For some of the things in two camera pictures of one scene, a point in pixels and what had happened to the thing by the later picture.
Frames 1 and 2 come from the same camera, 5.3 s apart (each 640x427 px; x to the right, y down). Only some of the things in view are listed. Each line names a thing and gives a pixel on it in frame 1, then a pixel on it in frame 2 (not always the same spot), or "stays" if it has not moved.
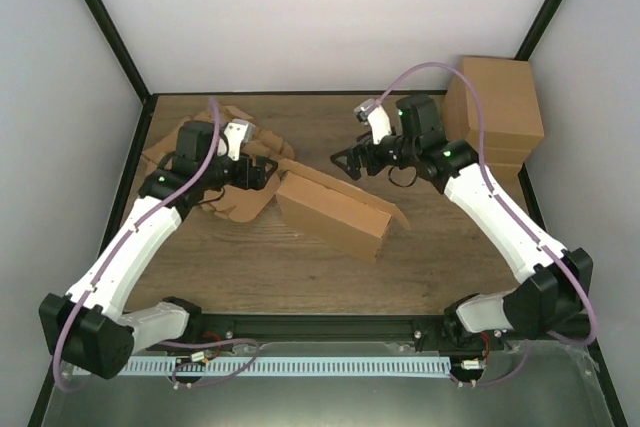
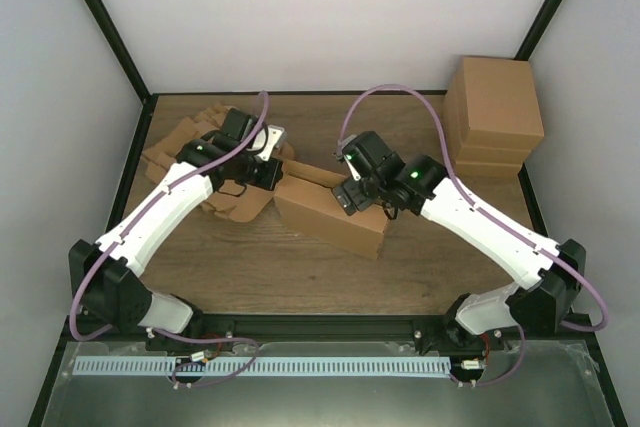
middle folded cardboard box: x=505 y=156 stays
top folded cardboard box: x=510 y=106 stays
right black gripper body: x=375 y=165 -> x=360 y=201
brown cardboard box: x=338 y=211 stays
